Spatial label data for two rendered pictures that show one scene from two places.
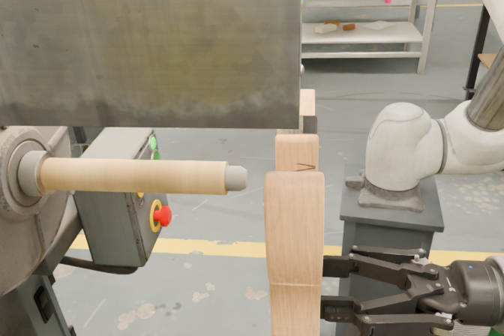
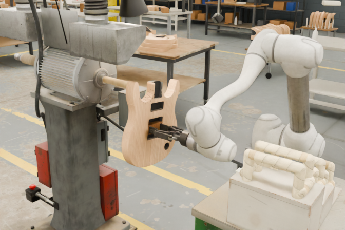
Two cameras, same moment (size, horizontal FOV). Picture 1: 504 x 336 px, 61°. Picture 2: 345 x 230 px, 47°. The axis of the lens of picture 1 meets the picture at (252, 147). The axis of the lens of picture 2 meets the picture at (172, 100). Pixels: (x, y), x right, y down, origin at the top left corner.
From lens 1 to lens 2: 1.46 m
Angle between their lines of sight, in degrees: 30
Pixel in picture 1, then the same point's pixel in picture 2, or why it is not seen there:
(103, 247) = (122, 119)
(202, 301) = (183, 208)
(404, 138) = (261, 128)
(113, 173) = (114, 80)
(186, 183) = (124, 84)
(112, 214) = (126, 107)
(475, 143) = (288, 136)
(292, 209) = (129, 86)
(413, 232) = not seen: hidden behind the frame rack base
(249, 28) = (113, 53)
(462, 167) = not seen: hidden behind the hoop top
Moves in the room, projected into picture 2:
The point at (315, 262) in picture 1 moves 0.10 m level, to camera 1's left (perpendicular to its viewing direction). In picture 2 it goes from (132, 98) to (113, 94)
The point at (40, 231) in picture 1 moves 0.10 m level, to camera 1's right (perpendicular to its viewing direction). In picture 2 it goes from (100, 93) to (117, 96)
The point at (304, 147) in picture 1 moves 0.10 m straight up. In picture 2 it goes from (151, 85) to (151, 63)
